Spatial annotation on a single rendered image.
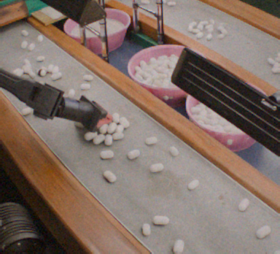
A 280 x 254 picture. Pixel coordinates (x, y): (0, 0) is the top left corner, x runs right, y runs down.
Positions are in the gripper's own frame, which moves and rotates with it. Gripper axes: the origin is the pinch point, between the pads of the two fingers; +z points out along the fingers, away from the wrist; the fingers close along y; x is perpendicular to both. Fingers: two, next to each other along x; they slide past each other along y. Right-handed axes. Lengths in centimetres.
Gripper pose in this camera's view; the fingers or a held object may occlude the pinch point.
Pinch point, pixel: (109, 119)
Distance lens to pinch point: 135.4
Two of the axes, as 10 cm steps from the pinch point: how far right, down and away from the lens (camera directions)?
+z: 6.4, 1.8, 7.5
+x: -4.6, 8.7, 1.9
